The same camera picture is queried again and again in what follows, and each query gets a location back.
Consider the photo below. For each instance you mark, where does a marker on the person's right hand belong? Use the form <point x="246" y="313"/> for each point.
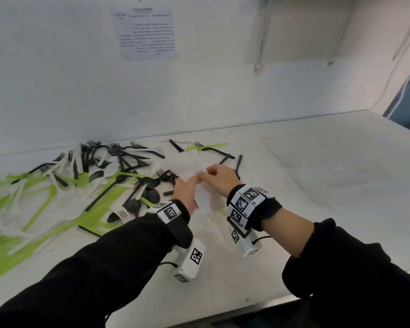
<point x="222" y="179"/>

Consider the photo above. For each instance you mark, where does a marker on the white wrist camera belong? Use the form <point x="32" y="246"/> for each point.
<point x="244" y="244"/>
<point x="189" y="259"/>

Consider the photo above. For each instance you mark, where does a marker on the black marker wrist band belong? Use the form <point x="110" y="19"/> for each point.
<point x="172" y="218"/>
<point x="253" y="204"/>

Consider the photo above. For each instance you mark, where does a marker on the blue door panel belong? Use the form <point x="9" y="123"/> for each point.
<point x="408" y="105"/>

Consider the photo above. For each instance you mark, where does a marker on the black marker left wrist band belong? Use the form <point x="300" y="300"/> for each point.
<point x="172" y="218"/>

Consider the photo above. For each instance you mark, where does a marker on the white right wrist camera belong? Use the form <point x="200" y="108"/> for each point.
<point x="244" y="244"/>

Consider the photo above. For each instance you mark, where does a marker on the pile of plastic cutlery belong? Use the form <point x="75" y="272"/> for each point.
<point x="7" y="256"/>

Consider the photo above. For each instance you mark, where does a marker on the black marker right wrist band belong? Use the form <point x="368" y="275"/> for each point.
<point x="253" y="204"/>

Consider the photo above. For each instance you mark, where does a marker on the pile of black plastic forks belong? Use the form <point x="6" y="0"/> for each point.
<point x="102" y="198"/>

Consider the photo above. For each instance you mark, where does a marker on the printed paper wall notice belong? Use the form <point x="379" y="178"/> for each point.
<point x="145" y="34"/>

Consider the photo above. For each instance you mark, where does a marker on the metal wall bracket frame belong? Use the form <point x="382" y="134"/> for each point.
<point x="262" y="34"/>

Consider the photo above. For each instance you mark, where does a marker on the person's left forearm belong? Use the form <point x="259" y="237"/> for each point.
<point x="89" y="276"/>

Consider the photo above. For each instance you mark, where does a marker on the person's left hand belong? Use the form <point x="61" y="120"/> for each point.
<point x="184" y="192"/>

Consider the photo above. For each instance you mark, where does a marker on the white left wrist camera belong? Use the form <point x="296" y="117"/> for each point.
<point x="189" y="259"/>

